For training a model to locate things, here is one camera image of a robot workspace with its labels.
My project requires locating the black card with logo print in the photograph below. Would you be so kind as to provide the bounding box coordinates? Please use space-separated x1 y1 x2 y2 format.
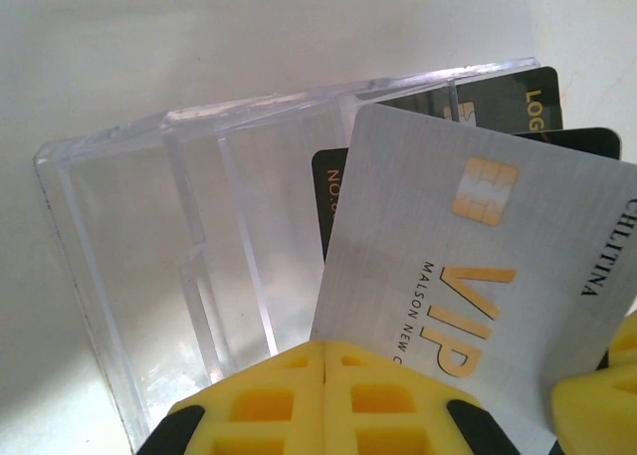
382 65 564 133

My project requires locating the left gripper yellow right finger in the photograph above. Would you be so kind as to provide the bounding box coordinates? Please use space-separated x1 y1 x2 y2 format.
550 313 637 455

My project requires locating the silver VIP card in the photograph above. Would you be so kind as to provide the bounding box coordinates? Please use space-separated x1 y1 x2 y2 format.
309 103 637 455

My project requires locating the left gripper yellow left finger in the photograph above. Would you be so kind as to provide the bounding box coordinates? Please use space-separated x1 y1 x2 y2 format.
141 340 517 455

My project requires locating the clear acrylic card stand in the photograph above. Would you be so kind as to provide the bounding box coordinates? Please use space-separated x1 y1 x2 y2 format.
32 56 543 449

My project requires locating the black card with number print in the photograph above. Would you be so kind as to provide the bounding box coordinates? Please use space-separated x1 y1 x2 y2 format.
311 125 623 266

